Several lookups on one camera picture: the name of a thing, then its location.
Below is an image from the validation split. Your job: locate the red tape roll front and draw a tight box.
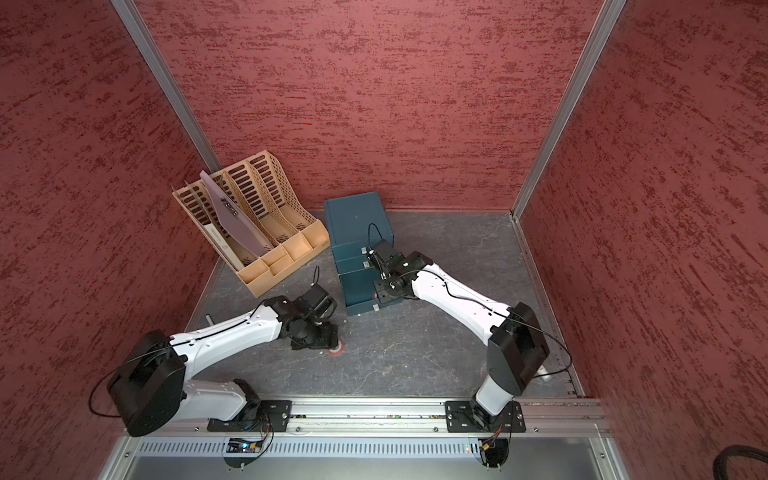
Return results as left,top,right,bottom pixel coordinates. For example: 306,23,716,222
328,339,344,357

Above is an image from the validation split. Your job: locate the teal three drawer cabinet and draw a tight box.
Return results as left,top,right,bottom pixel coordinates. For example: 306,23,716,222
323,192,394,317

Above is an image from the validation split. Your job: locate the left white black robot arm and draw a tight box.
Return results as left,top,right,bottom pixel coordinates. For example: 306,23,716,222
106,284,343,437

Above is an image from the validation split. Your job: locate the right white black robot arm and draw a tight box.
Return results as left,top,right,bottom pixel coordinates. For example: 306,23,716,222
367,241,550,421

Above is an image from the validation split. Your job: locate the white beige paper folder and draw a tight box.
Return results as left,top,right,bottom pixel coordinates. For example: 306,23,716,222
197,201,244,271

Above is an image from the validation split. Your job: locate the beige plastic file organizer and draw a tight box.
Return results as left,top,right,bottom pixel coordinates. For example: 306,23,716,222
173,150,330,297

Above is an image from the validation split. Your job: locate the grey translucent folder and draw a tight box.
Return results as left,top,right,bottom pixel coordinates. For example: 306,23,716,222
200,171,273,257

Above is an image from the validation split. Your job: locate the white marker tube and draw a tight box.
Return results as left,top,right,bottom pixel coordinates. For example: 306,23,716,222
535,365,551,380

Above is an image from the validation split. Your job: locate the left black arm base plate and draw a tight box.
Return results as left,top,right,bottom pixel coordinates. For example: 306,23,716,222
207,400,293,433

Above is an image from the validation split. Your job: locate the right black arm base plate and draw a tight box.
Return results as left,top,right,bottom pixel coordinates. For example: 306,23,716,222
445,400,526,434

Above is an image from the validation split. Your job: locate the aluminium front rail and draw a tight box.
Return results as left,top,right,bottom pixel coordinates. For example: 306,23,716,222
102,397,628,479

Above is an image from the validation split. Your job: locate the left aluminium corner post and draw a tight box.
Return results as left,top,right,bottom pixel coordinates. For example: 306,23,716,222
110,0,222,171

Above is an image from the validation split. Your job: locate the aluminium corner post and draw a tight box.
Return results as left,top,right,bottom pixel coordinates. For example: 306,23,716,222
110,0,222,171
511,0,628,220

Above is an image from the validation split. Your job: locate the right aluminium corner post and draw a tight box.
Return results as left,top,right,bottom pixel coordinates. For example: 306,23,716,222
511,0,628,220

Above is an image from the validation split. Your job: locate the black cable loop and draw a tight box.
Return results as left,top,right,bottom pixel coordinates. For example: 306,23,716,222
711,443,768,480

